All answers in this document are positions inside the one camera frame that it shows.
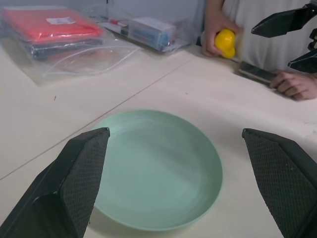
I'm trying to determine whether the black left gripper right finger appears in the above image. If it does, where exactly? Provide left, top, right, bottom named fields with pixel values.
left=242, top=128, right=317, bottom=238

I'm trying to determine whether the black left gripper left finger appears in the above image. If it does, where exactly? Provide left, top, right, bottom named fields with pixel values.
left=0, top=127, right=110, bottom=238

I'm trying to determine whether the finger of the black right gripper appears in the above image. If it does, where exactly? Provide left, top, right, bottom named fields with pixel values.
left=287, top=47, right=317, bottom=74
left=251, top=4, right=317, bottom=38

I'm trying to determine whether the black smartphone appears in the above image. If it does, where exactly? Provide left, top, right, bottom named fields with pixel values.
left=238, top=60, right=277, bottom=86

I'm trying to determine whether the yellow bell pepper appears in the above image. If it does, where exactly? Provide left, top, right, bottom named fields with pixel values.
left=214, top=28, right=236, bottom=59

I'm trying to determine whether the pale green round plate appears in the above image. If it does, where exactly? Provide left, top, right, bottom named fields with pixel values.
left=91, top=109, right=223, bottom=229

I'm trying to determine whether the person's left hand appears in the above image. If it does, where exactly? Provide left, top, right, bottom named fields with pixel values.
left=269, top=69, right=317, bottom=100

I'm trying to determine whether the person's right hand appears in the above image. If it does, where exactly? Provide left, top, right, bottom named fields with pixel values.
left=201, top=9, right=245, bottom=59

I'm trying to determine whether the person's white shirt torso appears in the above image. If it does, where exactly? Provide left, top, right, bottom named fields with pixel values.
left=221, top=0, right=317, bottom=79

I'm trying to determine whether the empty clear zip bag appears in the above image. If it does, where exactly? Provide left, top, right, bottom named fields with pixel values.
left=21, top=37, right=142, bottom=86

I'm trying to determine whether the white and blue box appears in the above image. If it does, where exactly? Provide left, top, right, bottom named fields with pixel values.
left=128, top=17, right=177, bottom=52

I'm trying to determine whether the clear bag with boxes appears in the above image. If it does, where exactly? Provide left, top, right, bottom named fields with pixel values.
left=80, top=1, right=198, bottom=55

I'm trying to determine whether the plastic bag with red cloth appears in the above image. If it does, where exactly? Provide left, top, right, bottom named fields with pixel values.
left=0, top=5, right=105, bottom=60

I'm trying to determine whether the red capped pen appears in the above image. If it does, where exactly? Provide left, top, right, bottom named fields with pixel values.
left=100, top=15, right=130, bottom=27

